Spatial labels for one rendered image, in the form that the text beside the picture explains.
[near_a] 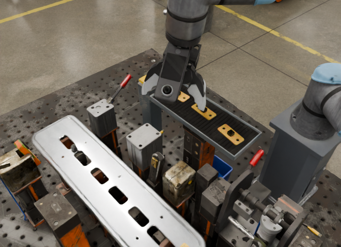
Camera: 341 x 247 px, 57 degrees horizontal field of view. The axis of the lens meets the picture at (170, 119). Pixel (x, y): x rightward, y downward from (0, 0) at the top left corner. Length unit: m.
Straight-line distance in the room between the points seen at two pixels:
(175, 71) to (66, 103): 1.28
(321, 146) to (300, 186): 0.22
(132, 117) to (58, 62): 1.91
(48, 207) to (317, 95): 0.87
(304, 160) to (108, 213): 0.66
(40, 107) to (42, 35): 2.19
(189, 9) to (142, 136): 0.57
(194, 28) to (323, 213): 1.07
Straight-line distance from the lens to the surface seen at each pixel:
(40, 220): 1.41
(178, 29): 0.59
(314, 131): 1.12
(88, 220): 1.36
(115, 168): 1.11
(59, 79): 3.23
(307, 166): 1.20
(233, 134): 0.98
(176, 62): 0.63
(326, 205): 1.51
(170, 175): 0.98
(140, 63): 2.06
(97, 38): 3.76
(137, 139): 1.03
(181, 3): 0.57
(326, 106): 1.01
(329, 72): 1.03
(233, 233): 1.03
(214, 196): 0.95
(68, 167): 1.15
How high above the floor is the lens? 1.88
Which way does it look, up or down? 45 degrees down
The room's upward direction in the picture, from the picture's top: straight up
